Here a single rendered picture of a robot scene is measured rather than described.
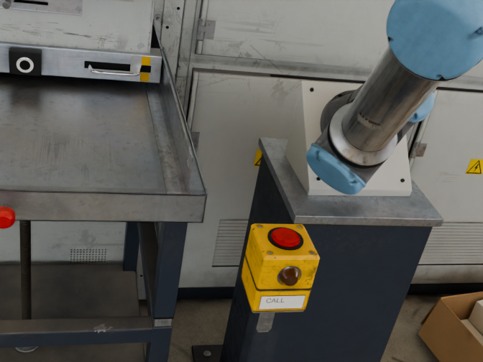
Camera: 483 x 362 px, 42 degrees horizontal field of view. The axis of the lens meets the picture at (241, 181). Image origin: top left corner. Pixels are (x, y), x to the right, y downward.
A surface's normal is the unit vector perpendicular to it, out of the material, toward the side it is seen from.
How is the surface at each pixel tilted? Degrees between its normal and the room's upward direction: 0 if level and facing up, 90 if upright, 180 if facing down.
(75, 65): 90
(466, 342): 75
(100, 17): 90
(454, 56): 114
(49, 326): 0
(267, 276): 90
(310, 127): 45
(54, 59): 90
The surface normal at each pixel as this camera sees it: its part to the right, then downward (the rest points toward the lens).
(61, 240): 0.21, 0.53
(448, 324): -0.85, -0.18
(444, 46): -0.60, 0.65
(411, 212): 0.16, -0.85
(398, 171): 0.27, -0.23
